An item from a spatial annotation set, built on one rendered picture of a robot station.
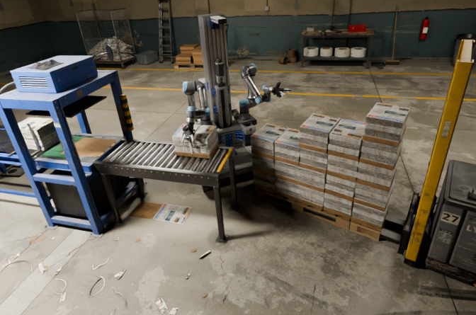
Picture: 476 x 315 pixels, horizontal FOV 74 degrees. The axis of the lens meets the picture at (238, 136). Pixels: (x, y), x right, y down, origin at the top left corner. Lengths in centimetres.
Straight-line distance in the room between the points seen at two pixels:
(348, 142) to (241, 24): 742
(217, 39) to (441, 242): 290
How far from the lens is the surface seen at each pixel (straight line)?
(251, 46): 1001
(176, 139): 317
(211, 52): 370
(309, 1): 960
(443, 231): 312
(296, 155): 329
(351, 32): 908
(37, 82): 343
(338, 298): 303
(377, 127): 289
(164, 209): 389
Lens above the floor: 242
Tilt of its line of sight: 27 degrees down
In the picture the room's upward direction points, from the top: 4 degrees counter-clockwise
